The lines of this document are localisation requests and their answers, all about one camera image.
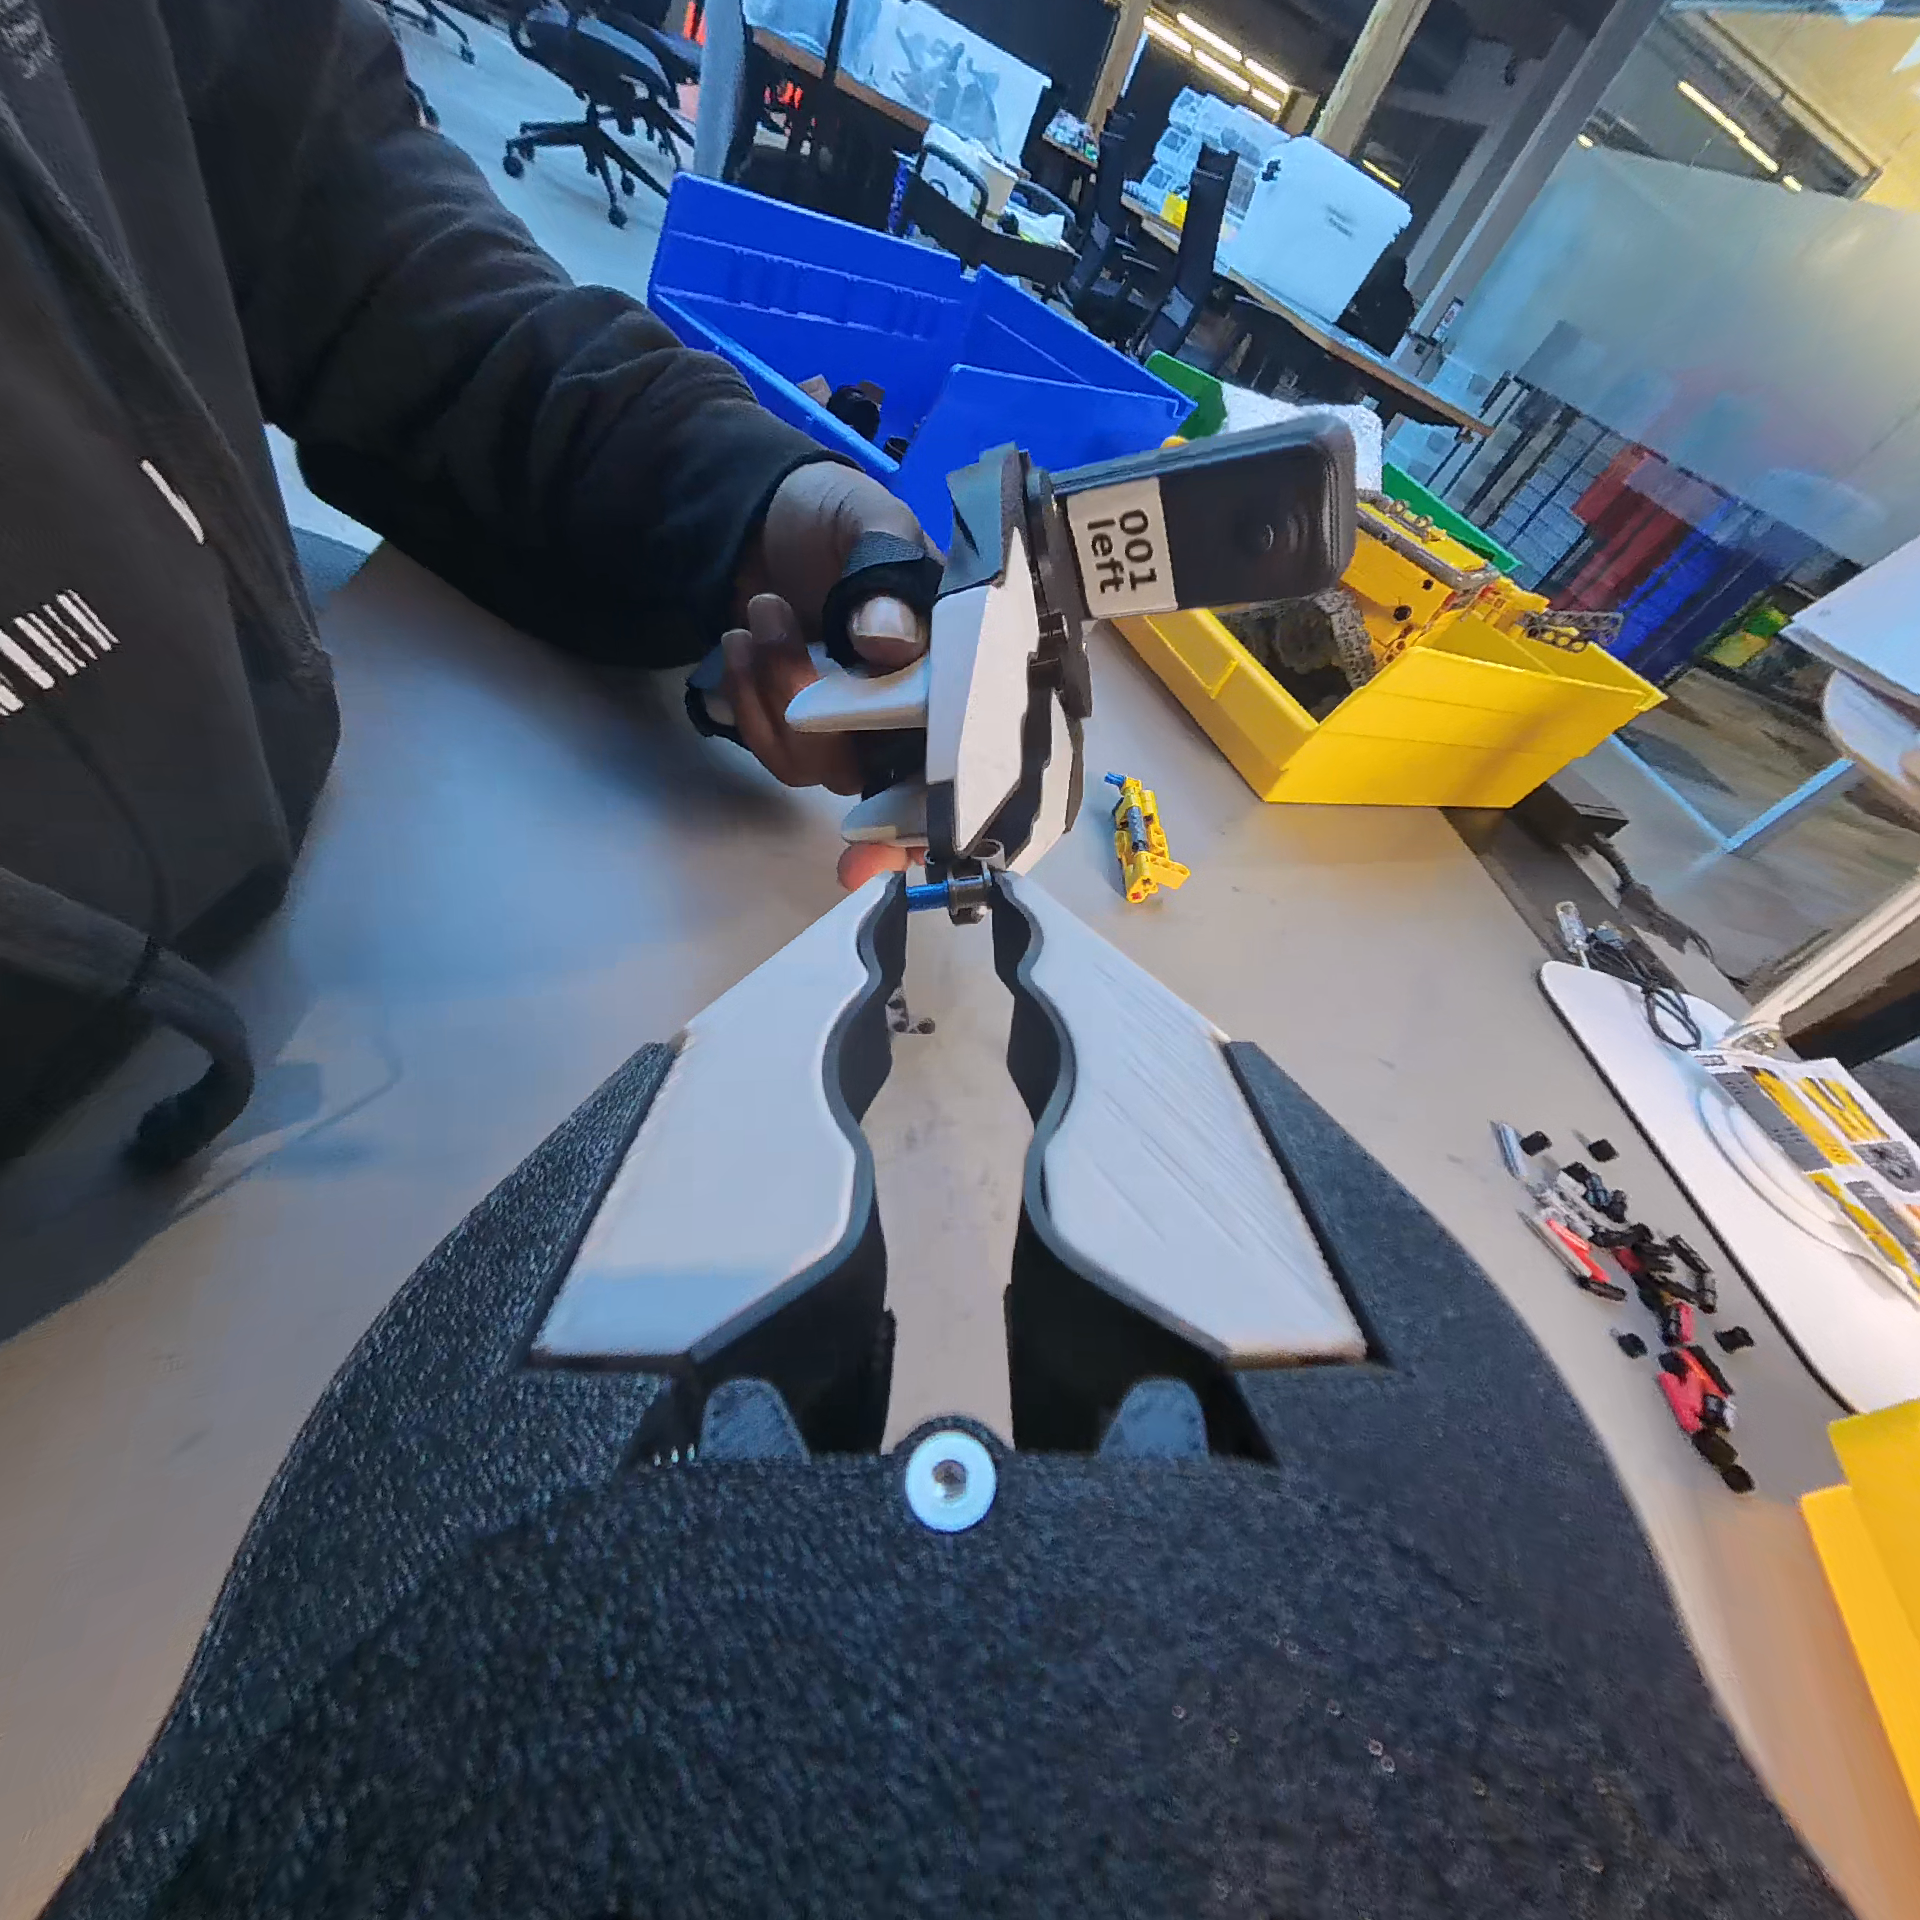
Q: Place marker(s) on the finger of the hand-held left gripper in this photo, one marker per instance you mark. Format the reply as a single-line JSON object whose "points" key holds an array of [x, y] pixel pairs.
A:
{"points": [[985, 720]]}

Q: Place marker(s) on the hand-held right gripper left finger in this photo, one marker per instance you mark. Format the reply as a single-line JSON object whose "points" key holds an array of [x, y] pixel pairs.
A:
{"points": [[720, 1201]]}

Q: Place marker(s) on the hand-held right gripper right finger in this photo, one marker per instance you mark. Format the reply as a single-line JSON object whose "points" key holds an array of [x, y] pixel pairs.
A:
{"points": [[1186, 1201]]}

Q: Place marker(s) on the grey double-hole connector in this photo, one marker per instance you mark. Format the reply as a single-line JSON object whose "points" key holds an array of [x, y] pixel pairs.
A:
{"points": [[969, 894]]}

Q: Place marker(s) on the dark grey l-shaped beam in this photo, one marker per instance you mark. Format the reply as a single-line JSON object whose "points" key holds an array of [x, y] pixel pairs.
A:
{"points": [[910, 1019]]}

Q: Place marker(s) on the white metal book stand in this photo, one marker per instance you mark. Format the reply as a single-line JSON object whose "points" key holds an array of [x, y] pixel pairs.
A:
{"points": [[1650, 1113]]}

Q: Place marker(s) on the yellow plastic bin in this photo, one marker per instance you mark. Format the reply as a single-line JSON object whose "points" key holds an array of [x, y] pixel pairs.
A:
{"points": [[1441, 720], [1874, 1575]]}

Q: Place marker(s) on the person's left forearm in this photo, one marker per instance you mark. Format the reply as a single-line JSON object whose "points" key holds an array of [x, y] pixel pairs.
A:
{"points": [[525, 408]]}

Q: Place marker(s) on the person's left hand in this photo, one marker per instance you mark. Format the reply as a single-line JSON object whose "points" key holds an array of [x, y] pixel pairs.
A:
{"points": [[811, 523]]}

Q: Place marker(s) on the white foam sheet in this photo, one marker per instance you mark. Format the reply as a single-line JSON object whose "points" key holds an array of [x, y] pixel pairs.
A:
{"points": [[1275, 412]]}

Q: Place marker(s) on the green plastic bin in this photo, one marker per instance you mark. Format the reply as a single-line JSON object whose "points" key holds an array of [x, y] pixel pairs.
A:
{"points": [[1178, 383]]}

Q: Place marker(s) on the black office chair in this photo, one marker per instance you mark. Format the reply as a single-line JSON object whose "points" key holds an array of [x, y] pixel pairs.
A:
{"points": [[1153, 256], [598, 77]]}

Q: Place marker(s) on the white plastic storage box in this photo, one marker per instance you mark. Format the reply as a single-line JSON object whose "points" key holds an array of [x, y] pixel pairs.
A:
{"points": [[1319, 227]]}

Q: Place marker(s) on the stack of clear storage boxes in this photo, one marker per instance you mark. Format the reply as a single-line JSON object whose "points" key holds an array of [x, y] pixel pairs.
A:
{"points": [[1200, 143]]}

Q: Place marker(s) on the black power adapter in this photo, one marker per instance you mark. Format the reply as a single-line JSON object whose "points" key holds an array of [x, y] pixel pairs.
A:
{"points": [[1574, 817]]}

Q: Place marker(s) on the blue plastic bin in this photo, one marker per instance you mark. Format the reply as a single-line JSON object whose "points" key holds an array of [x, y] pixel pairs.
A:
{"points": [[811, 287]]}

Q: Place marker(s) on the pile of black red pegs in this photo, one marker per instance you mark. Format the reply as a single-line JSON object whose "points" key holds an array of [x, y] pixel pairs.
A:
{"points": [[1681, 1378]]}

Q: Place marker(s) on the glass partition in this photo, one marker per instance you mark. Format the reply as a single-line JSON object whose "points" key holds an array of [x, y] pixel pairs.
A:
{"points": [[1724, 303]]}

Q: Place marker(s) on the yellow grey sticker sheet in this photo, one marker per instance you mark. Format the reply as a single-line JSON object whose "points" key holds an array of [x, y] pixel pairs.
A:
{"points": [[1818, 1117]]}

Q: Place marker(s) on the person's black hoodie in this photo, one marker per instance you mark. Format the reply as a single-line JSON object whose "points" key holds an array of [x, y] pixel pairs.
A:
{"points": [[134, 453]]}

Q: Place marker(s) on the light wooden post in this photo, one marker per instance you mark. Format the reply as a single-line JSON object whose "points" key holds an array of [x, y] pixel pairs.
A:
{"points": [[1373, 68], [1117, 59]]}

